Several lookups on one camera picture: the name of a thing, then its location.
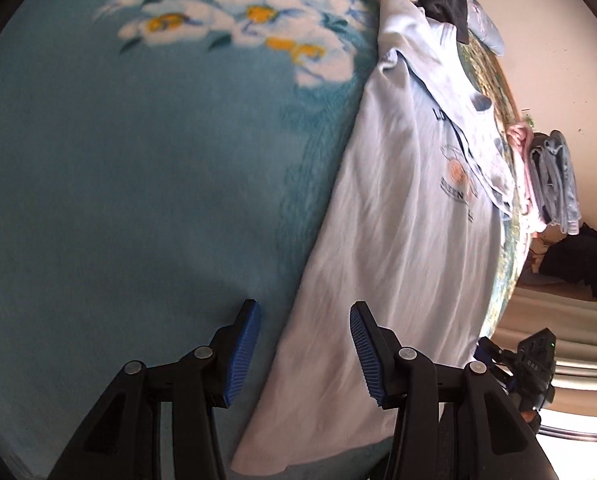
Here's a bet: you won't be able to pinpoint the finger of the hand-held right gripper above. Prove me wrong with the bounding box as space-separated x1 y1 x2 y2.
475 336 519 396

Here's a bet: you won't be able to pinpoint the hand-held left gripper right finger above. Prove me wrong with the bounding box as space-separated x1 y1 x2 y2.
349 301 559 480

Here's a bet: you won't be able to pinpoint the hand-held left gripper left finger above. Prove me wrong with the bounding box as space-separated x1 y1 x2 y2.
48 299 262 480

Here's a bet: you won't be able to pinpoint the light blue T-shirt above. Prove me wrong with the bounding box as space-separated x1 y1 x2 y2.
230 0 517 476

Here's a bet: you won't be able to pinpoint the clothes hanging on chair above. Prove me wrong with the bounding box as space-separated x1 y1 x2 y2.
527 130 584 236

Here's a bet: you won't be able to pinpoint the dark cloth pile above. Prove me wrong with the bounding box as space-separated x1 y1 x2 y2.
539 222 597 303

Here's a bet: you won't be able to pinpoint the teal floral bed blanket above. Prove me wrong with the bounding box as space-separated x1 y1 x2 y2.
0 0 532 480

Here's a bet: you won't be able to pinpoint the pink folded garment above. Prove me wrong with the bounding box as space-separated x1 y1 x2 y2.
507 122 549 233

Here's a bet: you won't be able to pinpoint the light blue floral quilt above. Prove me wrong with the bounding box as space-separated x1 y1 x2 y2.
466 0 507 57

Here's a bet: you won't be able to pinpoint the dark grey garment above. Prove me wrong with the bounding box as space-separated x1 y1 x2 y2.
417 0 472 43

